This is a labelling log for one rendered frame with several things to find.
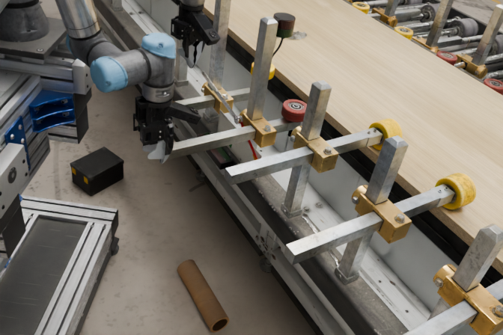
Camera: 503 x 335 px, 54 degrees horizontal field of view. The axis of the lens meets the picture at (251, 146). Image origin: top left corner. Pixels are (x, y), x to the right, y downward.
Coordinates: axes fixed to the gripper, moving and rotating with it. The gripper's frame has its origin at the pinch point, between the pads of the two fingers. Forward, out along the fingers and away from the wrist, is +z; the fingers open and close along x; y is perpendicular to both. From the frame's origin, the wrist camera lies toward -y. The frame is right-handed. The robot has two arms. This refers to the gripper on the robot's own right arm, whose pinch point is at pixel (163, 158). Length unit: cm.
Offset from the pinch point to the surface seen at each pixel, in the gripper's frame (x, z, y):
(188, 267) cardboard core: -18, 75, -20
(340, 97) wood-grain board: 0, -7, -60
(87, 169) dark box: -86, 71, 0
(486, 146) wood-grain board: 37, -7, -86
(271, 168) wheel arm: 26.5, -12.1, -15.6
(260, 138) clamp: 4.4, -2.5, -27.8
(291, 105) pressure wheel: -1.0, -7.6, -41.2
